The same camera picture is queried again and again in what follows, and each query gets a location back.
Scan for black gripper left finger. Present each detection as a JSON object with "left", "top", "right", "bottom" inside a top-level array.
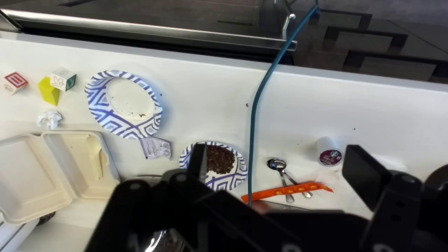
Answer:
[{"left": 85, "top": 142, "right": 263, "bottom": 252}]

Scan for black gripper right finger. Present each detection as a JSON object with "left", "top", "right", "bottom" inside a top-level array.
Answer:
[{"left": 342, "top": 144, "right": 448, "bottom": 252}]

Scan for purple packet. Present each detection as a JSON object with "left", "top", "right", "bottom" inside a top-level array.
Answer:
[{"left": 139, "top": 135, "right": 174, "bottom": 160}]

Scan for brown coffee beans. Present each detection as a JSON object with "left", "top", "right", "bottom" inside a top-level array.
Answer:
[{"left": 204, "top": 144, "right": 237, "bottom": 176}]

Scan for blue patterned paper bowl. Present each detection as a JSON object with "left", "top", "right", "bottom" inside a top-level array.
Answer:
[
  {"left": 178, "top": 139, "right": 249, "bottom": 193},
  {"left": 83, "top": 68, "right": 165, "bottom": 139}
]

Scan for white maroon lid coffee pod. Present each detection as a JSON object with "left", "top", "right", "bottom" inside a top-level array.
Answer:
[{"left": 315, "top": 135, "right": 344, "bottom": 166}]

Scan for orange plastic stick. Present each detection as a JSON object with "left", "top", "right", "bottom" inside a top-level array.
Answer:
[{"left": 241, "top": 180, "right": 335, "bottom": 202}]

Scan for beige clamshell takeout container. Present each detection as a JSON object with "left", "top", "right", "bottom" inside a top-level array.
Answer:
[{"left": 0, "top": 130, "right": 122, "bottom": 225}]

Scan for crumpled white paper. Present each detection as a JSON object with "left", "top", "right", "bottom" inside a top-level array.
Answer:
[{"left": 36, "top": 109, "right": 64, "bottom": 131}]

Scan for metal spoon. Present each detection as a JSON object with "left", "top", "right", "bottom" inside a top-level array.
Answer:
[{"left": 266, "top": 156, "right": 314, "bottom": 202}]

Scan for yellow wedge block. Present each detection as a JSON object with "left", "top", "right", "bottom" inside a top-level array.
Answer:
[{"left": 38, "top": 75, "right": 62, "bottom": 107}]

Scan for white green letter block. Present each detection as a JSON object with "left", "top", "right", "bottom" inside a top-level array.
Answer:
[{"left": 49, "top": 67, "right": 78, "bottom": 92}]

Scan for dark dishwasher door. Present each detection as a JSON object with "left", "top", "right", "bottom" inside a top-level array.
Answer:
[{"left": 0, "top": 0, "right": 263, "bottom": 30}]

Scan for blue cable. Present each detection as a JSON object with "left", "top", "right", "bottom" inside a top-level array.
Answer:
[{"left": 246, "top": 4, "right": 321, "bottom": 202}]

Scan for silver dishwasher handle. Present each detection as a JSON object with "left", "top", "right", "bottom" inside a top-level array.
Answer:
[{"left": 0, "top": 6, "right": 298, "bottom": 51}]

